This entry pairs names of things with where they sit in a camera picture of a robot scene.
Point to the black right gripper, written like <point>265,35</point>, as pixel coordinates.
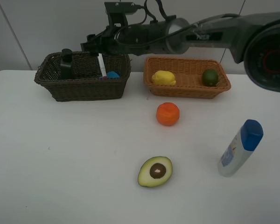
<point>136,39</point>

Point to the white marker with pink caps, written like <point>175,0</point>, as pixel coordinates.
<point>102,66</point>

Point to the black whiteboard eraser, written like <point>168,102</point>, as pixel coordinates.
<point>112,75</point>

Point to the yellow lemon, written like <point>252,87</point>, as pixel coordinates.
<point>163,77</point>

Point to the black rectangular bottle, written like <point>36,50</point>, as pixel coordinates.
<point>66,64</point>

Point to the orange mandarin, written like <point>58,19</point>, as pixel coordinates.
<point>167,114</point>

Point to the green lime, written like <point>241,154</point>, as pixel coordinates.
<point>210,78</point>

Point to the halved avocado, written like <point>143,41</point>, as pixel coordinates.
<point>155,172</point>

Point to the white bottle with blue cap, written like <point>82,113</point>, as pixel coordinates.
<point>241,148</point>

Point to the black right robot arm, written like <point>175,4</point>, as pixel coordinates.
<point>253,40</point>

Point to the orange wicker basket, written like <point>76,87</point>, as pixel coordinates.
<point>188,74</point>

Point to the dark brown wicker basket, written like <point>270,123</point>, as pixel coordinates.
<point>86,82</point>

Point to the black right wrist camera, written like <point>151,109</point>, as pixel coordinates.
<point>117,11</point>

